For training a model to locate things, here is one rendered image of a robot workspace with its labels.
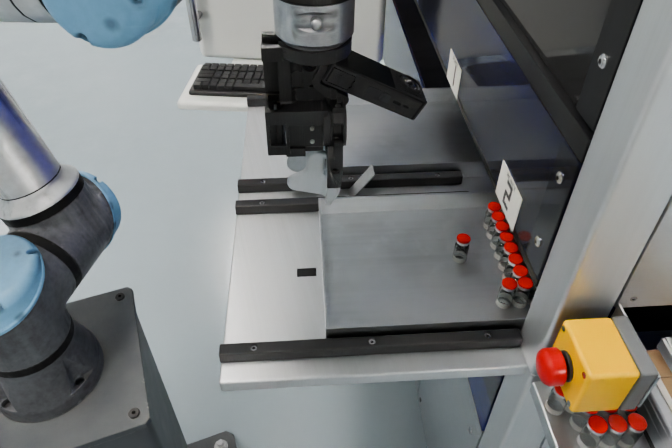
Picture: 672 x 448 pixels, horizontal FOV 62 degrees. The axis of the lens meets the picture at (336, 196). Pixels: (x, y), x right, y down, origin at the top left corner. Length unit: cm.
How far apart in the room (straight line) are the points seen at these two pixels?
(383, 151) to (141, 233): 138
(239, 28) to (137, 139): 135
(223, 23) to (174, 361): 102
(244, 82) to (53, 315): 81
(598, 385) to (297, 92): 42
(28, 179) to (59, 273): 13
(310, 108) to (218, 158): 203
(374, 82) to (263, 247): 42
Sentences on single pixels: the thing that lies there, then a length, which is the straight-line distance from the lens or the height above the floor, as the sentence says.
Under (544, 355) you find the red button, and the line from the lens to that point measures 65.
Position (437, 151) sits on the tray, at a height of 88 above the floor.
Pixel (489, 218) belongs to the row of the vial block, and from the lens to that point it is 93.
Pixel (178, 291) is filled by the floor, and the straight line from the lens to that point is 204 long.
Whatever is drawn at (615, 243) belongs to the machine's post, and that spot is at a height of 112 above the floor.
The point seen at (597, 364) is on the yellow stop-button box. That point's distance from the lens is 64.
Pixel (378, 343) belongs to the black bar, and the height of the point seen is 90.
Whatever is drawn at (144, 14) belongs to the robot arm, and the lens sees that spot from 39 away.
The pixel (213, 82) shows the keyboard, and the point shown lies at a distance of 144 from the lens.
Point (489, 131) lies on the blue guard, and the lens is 88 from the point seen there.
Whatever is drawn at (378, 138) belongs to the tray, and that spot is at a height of 88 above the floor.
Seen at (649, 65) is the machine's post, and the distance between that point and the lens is 52.
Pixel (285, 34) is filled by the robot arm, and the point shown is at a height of 131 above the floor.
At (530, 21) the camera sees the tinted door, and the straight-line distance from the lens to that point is 77.
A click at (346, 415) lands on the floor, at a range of 172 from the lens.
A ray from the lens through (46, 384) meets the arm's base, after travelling 87.
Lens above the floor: 153
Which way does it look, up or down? 41 degrees down
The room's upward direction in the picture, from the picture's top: straight up
